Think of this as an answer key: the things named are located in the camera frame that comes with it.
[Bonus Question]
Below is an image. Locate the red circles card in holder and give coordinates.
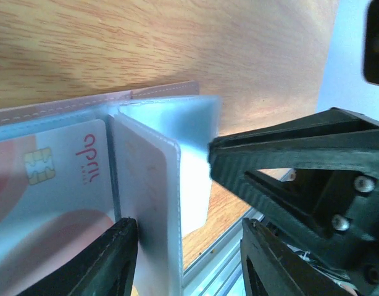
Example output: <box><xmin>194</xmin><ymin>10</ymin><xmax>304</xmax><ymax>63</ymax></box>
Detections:
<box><xmin>0</xmin><ymin>119</ymin><xmax>114</xmax><ymax>292</ymax></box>

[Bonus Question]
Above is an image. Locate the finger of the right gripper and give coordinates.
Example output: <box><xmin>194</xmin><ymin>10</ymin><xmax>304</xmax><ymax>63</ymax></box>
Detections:
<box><xmin>211</xmin><ymin>107</ymin><xmax>379</xmax><ymax>145</ymax></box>

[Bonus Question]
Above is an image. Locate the card with magnetic stripe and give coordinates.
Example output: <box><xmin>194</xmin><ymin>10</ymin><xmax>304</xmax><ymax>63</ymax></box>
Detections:
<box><xmin>117</xmin><ymin>131</ymin><xmax>169</xmax><ymax>295</ymax></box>

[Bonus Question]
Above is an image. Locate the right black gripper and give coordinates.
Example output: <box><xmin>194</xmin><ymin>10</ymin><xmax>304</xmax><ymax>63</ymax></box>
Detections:
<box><xmin>209</xmin><ymin>117</ymin><xmax>379</xmax><ymax>295</ymax></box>

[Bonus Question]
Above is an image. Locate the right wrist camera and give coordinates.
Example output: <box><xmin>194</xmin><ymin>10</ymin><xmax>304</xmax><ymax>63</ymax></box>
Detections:
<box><xmin>363</xmin><ymin>0</ymin><xmax>379</xmax><ymax>85</ymax></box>

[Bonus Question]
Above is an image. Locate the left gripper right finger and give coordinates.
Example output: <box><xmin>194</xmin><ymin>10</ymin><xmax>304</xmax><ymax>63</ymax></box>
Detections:
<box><xmin>240</xmin><ymin>218</ymin><xmax>350</xmax><ymax>296</ymax></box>

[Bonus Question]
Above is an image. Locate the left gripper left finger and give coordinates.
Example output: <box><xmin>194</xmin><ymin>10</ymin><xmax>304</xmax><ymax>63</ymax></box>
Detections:
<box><xmin>20</xmin><ymin>218</ymin><xmax>138</xmax><ymax>295</ymax></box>

